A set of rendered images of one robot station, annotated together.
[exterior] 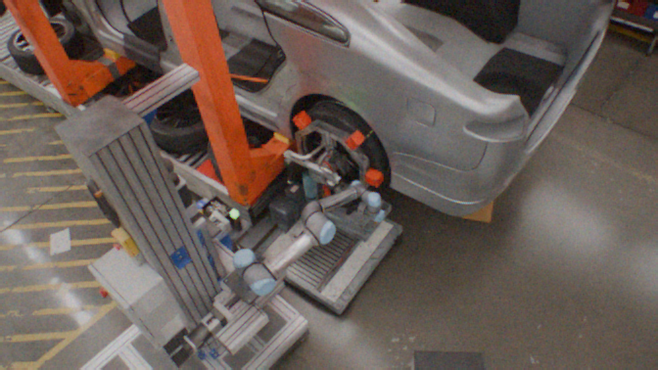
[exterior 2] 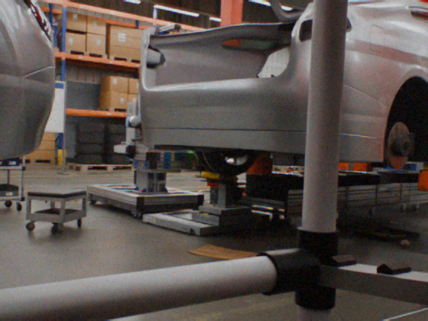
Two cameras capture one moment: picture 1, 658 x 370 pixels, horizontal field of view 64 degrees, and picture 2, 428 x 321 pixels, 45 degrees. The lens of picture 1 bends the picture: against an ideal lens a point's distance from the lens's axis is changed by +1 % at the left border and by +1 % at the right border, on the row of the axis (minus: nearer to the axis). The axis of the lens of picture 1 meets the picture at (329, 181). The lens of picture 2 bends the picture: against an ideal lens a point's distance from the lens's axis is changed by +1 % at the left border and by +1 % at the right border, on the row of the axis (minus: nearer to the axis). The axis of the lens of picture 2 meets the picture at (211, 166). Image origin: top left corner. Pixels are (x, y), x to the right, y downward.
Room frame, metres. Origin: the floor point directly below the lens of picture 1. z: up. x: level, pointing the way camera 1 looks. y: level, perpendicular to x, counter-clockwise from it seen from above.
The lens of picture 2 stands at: (2.84, -4.88, 0.84)
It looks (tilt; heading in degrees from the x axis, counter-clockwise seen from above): 3 degrees down; 96
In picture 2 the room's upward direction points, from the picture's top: 2 degrees clockwise
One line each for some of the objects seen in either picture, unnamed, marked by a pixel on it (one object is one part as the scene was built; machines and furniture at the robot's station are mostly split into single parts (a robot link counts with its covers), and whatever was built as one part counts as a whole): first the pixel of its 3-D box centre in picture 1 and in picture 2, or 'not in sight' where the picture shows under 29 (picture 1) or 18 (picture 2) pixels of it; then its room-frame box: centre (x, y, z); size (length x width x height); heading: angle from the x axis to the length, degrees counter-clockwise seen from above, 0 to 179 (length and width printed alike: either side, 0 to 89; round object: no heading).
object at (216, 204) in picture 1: (218, 213); not in sight; (2.24, 0.77, 0.51); 0.20 x 0.14 x 0.13; 42
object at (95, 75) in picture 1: (100, 62); (351, 157); (3.88, 1.85, 0.69); 0.52 x 0.17 x 0.35; 140
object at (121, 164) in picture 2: not in sight; (102, 147); (-1.09, 7.05, 0.55); 1.40 x 0.80 x 1.09; 45
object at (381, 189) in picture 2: not in sight; (355, 196); (3.82, 1.01, 0.28); 2.47 x 0.06 x 0.22; 50
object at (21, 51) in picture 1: (46, 45); (400, 179); (4.70, 2.67, 0.39); 0.66 x 0.66 x 0.24
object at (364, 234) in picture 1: (351, 208); (225, 216); (2.46, -0.15, 0.13); 0.50 x 0.36 x 0.10; 50
